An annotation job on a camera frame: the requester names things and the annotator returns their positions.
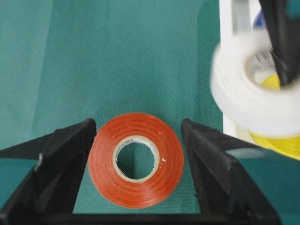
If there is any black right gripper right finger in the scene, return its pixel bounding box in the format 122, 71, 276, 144
181, 119, 300, 225

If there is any white tape roll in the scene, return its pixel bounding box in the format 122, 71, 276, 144
210, 29, 300, 138

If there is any white plastic tray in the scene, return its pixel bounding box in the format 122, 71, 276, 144
219, 0, 261, 143

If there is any yellow tape roll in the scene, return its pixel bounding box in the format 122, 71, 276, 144
250, 75, 300, 160

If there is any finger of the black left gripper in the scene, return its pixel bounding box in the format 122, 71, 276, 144
259, 0, 300, 86

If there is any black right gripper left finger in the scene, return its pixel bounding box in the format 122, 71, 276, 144
0, 118, 96, 225

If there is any blue tape roll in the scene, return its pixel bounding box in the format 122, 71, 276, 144
253, 10, 267, 29

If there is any red tape roll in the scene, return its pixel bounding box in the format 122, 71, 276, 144
88, 112, 184, 209

